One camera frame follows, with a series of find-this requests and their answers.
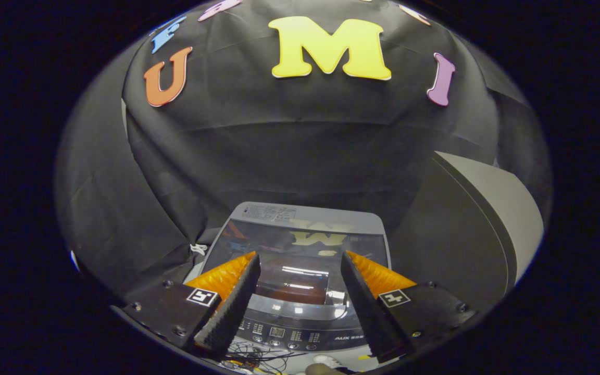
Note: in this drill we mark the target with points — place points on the dark washing machine lid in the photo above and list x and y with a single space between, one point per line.
300 260

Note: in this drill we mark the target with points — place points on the grey cabinet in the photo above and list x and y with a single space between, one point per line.
461 234

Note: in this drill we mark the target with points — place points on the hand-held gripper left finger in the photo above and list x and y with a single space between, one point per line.
232 307

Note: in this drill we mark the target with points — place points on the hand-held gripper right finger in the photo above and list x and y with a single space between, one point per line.
367 307

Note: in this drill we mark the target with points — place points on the grey washing machine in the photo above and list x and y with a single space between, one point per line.
279 333

